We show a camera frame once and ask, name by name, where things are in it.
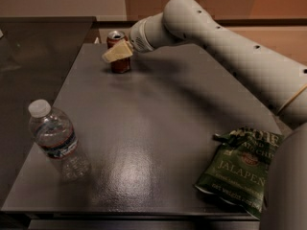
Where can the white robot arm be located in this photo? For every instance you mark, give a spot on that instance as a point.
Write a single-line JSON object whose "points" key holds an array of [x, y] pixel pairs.
{"points": [[278, 82]]}

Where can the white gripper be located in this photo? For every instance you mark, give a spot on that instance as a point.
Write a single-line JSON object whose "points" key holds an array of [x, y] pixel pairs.
{"points": [[138, 39]]}

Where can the green jalapeno chips bag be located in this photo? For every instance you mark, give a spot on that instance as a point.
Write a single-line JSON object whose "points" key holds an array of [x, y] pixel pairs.
{"points": [[239, 169]]}

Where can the clear plastic water bottle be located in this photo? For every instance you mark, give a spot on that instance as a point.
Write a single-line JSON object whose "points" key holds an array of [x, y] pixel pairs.
{"points": [[54, 133]]}

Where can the red coke can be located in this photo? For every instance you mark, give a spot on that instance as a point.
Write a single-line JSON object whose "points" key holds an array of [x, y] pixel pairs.
{"points": [[122, 65]]}

